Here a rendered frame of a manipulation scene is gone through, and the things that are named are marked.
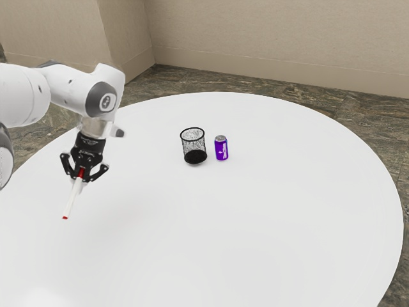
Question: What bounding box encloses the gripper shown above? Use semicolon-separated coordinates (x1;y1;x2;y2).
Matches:
59;130;110;194

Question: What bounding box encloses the white pen with red ends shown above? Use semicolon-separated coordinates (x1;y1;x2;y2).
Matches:
61;167;86;221

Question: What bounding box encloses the black mesh pen holder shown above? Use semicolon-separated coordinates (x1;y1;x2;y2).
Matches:
179;127;208;166

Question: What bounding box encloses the purple drink can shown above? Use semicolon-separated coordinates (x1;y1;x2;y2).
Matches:
213;134;231;162

